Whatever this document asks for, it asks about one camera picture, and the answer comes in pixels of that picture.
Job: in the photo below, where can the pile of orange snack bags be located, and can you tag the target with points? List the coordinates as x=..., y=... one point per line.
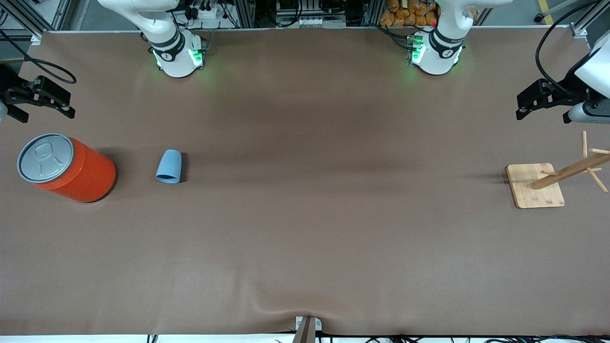
x=410, y=14

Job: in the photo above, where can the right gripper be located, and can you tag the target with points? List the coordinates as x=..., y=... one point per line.
x=9, y=88

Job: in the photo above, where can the light blue cup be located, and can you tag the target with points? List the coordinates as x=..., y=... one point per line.
x=169, y=166

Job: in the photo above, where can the brown table cloth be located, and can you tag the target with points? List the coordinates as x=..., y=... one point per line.
x=305, y=228

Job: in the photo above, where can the wooden cup rack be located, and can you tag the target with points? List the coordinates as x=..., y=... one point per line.
x=533, y=188

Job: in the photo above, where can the white power strip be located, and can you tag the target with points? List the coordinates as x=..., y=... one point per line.
x=320, y=22

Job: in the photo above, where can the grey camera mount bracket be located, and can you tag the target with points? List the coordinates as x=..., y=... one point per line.
x=307, y=328

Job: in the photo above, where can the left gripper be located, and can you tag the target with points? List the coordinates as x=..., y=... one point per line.
x=565, y=95

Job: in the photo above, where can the orange can with grey lid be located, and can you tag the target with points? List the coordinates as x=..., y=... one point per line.
x=76, y=174

